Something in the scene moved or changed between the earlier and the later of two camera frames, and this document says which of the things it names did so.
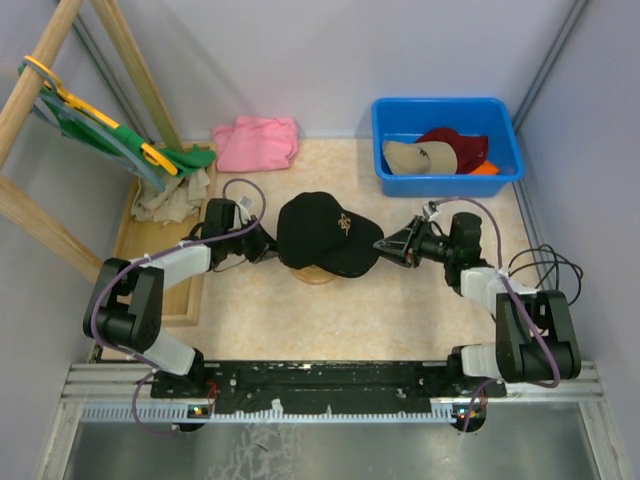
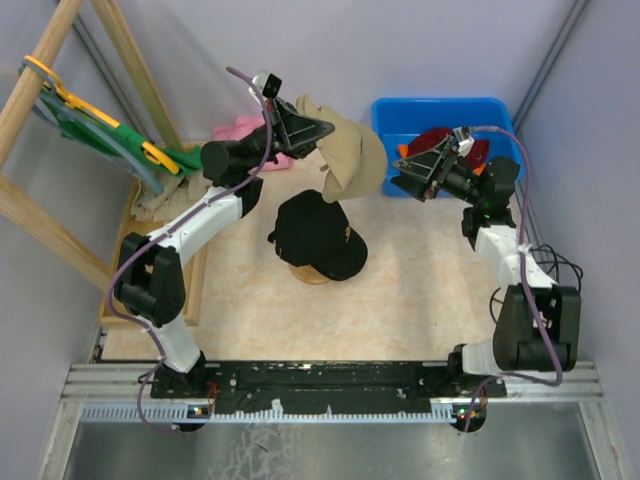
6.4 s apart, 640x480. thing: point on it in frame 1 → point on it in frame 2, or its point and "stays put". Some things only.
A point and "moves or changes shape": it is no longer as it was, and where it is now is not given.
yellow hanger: [151, 154] stays put
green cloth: [185, 161] stays put
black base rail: [328, 387] stays put
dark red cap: [469, 150] stays put
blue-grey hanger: [88, 133] stays put
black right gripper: [405, 246] → [421, 171]
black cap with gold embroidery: [316, 229] moves or changes shape
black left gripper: [265, 247] → [293, 133]
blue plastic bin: [446, 147] stays put
